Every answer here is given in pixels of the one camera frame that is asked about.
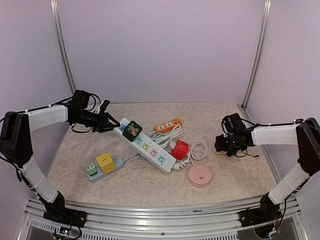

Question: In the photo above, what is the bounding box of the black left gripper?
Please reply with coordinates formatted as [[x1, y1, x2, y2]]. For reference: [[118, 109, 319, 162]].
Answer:
[[72, 109, 120, 133]]

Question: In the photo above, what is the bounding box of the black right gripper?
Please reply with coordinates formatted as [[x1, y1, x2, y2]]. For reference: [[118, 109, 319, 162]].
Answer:
[[215, 134, 241, 151]]

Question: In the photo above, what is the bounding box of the beige cube adapter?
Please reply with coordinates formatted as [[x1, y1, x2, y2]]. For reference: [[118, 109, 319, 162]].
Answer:
[[215, 150, 228, 155]]

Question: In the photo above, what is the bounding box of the black charger plug with cable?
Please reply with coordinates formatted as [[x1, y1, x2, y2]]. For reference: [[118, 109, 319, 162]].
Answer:
[[226, 149, 260, 158]]

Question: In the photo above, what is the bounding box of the dark green cube adapter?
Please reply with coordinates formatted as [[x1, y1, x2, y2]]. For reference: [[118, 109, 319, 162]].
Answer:
[[122, 120, 143, 142]]

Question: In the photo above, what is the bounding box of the yellow cube adapter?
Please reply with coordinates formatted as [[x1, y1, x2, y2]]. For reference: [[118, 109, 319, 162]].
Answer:
[[96, 152, 116, 175]]

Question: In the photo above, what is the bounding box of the light blue power strip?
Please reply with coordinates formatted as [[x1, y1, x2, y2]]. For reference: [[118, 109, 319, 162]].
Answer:
[[87, 157, 126, 183]]

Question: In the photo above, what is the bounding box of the long white power strip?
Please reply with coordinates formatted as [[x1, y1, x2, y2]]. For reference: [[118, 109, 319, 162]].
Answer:
[[113, 118, 177, 174]]

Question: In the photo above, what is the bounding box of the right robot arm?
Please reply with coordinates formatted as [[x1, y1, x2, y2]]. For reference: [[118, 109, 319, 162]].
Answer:
[[214, 113, 320, 222]]

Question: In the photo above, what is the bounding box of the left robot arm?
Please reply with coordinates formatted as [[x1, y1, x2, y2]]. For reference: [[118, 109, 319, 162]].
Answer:
[[0, 90, 120, 223]]

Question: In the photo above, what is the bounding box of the pink round socket hub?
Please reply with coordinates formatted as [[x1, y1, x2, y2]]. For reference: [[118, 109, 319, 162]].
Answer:
[[188, 165, 213, 188]]

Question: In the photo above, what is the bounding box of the red cube socket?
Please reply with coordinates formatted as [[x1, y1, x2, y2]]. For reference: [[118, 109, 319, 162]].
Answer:
[[171, 139, 190, 160]]

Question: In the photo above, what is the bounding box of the light green plug adapter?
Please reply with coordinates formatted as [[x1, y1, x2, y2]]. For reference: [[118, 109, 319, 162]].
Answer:
[[85, 163, 98, 177]]

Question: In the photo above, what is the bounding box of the orange power strip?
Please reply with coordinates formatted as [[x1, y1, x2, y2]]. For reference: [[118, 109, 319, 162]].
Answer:
[[154, 117, 183, 134]]

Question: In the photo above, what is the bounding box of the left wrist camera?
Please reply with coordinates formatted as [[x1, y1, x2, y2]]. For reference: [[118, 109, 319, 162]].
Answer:
[[97, 100, 110, 114]]

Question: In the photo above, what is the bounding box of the pink white hub cable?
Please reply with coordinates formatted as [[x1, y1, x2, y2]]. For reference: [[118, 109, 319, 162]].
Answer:
[[188, 139, 209, 166]]

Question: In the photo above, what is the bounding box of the white red cube cable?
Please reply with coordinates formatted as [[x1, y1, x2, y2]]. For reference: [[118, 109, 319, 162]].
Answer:
[[171, 157, 193, 172]]

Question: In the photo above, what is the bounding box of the white coiled cable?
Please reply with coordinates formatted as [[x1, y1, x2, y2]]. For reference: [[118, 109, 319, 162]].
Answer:
[[148, 124, 184, 149]]

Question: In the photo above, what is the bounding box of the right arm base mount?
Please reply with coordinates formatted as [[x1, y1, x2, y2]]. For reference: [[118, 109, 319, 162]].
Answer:
[[238, 199, 283, 227]]

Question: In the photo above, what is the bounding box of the aluminium front rail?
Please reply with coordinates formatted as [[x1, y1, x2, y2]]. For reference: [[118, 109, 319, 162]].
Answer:
[[16, 197, 311, 240]]

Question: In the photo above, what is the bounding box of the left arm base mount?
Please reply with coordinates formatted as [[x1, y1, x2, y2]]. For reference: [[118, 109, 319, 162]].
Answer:
[[43, 205, 88, 228]]

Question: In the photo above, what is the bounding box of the right aluminium frame post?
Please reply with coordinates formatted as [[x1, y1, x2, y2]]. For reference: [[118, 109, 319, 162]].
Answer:
[[241, 0, 272, 111]]

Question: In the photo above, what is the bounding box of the aluminium frame post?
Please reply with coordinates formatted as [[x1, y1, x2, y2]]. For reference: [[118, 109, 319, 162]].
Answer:
[[241, 0, 272, 111], [49, 0, 77, 94]]

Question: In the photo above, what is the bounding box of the left aluminium frame post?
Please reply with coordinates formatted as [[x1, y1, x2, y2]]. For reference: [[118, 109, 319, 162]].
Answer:
[[49, 0, 77, 94]]

